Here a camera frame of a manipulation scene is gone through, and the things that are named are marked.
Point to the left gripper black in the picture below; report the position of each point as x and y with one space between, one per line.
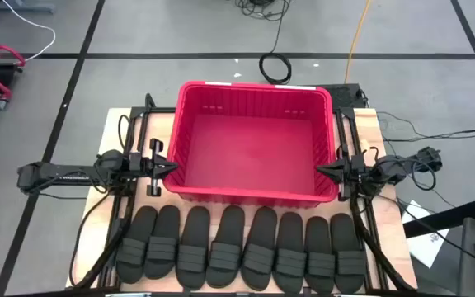
156 165

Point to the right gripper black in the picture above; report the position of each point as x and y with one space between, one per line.
351 169

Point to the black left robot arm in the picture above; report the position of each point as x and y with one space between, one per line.
56 173

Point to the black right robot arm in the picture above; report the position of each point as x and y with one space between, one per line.
390 169

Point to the red plastic bin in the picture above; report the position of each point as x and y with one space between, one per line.
245 152

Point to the black power box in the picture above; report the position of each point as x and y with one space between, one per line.
344 97

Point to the black beam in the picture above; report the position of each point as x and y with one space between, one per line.
443 218

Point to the white paper sheet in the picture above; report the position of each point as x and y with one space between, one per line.
427 247

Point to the grey desk foot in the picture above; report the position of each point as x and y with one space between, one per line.
23 6

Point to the black aluminium rig frame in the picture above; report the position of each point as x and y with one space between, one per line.
346 113
138 110

